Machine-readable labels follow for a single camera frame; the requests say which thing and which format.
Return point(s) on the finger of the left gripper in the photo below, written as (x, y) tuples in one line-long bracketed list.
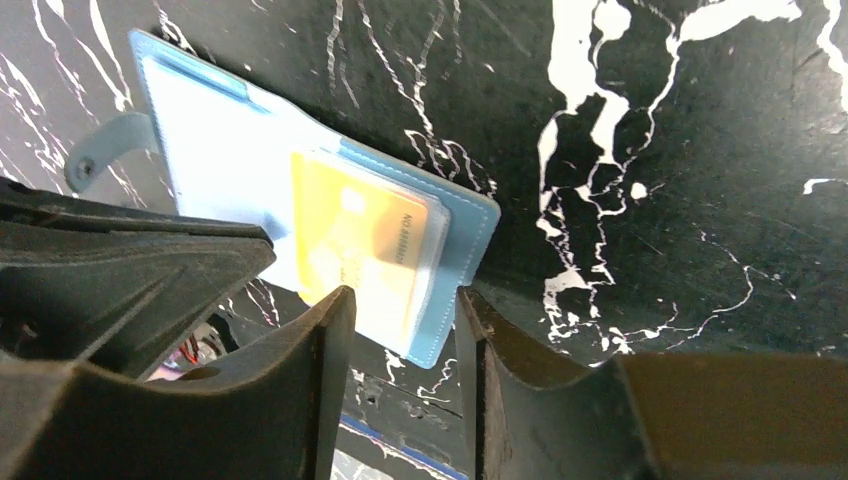
[(117, 287)]

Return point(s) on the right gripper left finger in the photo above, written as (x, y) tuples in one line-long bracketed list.
[(269, 410)]

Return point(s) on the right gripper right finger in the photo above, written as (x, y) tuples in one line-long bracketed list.
[(531, 413)]

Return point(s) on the blue card holder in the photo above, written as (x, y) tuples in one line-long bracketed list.
[(227, 143)]

